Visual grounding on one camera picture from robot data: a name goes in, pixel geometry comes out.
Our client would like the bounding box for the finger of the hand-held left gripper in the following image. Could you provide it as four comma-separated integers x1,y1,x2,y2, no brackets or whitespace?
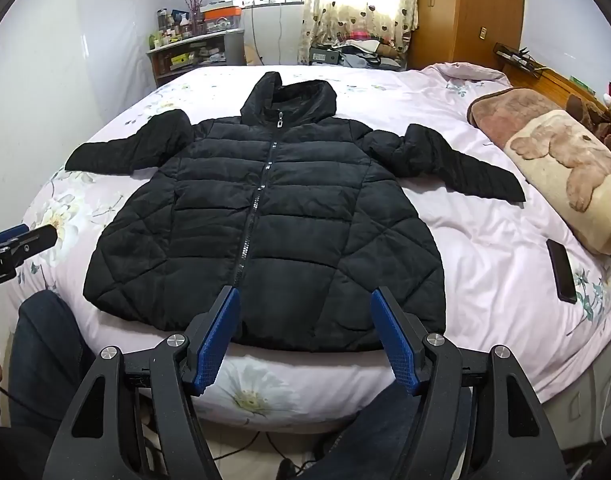
0,223,59,263

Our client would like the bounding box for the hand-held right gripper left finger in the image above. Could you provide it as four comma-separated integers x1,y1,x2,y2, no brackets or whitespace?
43,286,241,480

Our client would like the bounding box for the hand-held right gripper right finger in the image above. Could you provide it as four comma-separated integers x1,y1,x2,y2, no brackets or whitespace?
370,287,569,480

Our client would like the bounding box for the black hooded puffer jacket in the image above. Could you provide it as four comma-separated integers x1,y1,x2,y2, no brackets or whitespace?
64,71,527,353

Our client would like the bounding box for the pile of clothes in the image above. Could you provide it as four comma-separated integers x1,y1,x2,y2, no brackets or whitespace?
330,30,411,71

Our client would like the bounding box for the person's right leg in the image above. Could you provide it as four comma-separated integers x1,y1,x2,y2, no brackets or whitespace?
276,387,473,480

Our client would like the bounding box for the person's leg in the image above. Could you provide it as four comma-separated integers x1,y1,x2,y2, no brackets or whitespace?
276,387,473,480
8,290,97,433

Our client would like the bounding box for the person's left leg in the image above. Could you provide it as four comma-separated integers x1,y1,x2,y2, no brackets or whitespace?
8,290,97,433

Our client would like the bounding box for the bed with floral pink sheet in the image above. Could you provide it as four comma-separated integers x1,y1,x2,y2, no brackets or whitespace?
16,62,611,433

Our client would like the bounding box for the black smartphone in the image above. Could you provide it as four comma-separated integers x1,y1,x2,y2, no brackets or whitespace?
545,238,579,304

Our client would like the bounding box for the brown bear print blanket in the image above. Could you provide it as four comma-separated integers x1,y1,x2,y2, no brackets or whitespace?
466,87,611,256

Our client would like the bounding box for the white shelf unit with clutter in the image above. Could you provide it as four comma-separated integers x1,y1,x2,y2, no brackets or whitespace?
146,29,246,87

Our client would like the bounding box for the orange storage box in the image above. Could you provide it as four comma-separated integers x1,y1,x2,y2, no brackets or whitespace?
200,4,243,37

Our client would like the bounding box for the brown teddy bear plush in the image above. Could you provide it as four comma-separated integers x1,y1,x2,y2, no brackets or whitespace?
565,92,611,167

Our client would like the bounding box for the wooden headboard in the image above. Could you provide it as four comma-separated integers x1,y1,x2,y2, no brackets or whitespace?
505,60,611,108

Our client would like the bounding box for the white cabinet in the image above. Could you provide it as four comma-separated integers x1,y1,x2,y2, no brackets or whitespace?
242,3,306,67

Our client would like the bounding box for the wooden wardrobe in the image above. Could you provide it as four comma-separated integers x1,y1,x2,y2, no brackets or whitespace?
408,0,526,73

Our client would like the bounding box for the heart print curtain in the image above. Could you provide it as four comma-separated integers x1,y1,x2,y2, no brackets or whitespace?
300,0,419,63

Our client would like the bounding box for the black floor cable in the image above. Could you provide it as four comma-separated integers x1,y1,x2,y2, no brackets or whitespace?
206,429,319,466

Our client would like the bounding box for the white cable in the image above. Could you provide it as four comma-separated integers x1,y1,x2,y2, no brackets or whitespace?
568,327,611,480

